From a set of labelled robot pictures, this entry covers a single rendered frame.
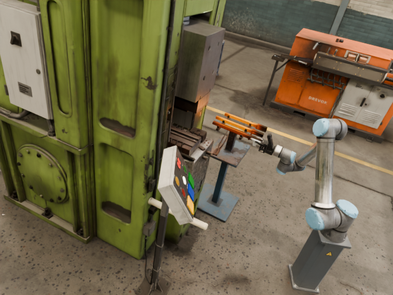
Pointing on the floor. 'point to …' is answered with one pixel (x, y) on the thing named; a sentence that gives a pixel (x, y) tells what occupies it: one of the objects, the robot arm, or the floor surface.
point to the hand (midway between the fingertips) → (252, 137)
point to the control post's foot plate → (162, 285)
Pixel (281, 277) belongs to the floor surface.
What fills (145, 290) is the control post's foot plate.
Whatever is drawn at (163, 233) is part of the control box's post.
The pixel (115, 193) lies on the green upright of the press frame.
